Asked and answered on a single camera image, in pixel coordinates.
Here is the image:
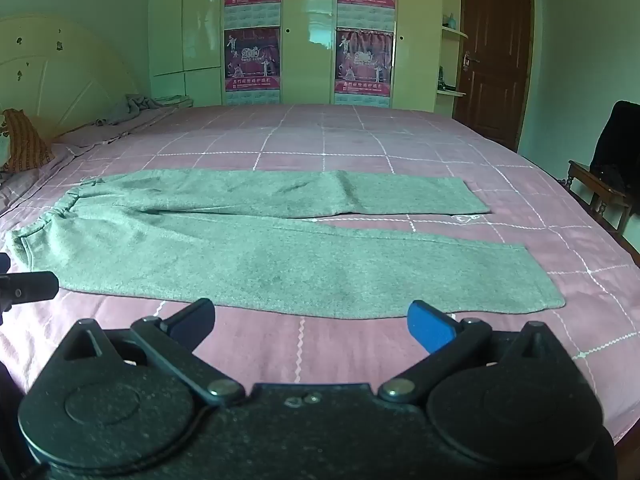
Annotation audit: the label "pink checked bed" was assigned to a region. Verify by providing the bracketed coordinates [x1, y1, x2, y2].
[0, 104, 640, 446]

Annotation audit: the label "pale green wardrobe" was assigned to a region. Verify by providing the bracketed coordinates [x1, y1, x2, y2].
[148, 0, 447, 111]

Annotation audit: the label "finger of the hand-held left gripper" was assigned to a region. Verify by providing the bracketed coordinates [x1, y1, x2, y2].
[0, 270, 60, 313]

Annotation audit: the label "pale corner shelf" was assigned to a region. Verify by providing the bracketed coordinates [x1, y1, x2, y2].
[436, 0, 471, 117]

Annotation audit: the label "cream headboard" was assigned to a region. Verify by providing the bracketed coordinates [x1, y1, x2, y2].
[0, 15, 147, 147]

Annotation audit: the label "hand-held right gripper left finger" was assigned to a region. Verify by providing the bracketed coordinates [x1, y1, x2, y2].
[56, 298, 247, 407]

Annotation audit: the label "brown wooden door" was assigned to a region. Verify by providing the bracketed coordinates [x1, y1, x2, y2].
[452, 0, 534, 153]

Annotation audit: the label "orange patterned pillow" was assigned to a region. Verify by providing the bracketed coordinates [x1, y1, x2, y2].
[0, 108, 55, 173]

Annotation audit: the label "crumpled grey blanket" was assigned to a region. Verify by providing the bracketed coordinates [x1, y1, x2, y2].
[95, 93, 194, 126]

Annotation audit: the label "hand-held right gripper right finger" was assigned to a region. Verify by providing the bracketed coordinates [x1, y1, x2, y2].
[377, 300, 577, 405]

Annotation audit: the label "grey pants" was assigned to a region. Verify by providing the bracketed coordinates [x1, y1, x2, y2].
[5, 169, 567, 320]

